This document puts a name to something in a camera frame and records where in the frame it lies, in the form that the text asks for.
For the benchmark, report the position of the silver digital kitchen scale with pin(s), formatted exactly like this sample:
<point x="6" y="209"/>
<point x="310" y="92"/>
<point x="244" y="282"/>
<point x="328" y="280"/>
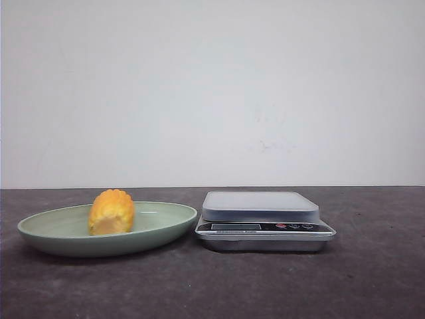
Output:
<point x="282" y="221"/>

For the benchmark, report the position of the light green plate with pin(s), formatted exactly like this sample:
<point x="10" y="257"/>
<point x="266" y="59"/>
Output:
<point x="64" y="231"/>

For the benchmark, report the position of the yellow corn cob piece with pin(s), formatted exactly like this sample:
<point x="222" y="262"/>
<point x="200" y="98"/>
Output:
<point x="112" y="212"/>

